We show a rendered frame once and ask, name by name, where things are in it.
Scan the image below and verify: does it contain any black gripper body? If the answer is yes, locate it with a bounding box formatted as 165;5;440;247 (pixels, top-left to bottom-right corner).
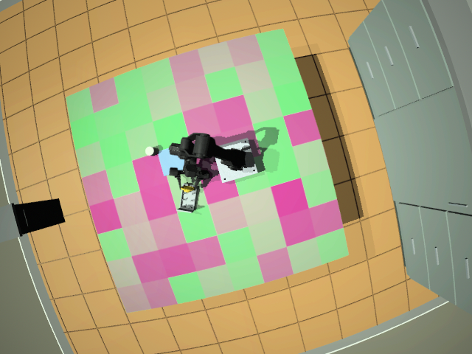
169;159;209;178

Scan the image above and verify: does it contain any yellow plate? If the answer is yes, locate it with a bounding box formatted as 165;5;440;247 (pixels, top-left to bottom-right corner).
181;186;195;192

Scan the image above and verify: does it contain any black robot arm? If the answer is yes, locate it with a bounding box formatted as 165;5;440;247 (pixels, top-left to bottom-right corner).
169;133;246;178

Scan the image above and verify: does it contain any light blue square mat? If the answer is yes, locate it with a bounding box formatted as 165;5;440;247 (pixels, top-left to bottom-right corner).
158;148;184;176

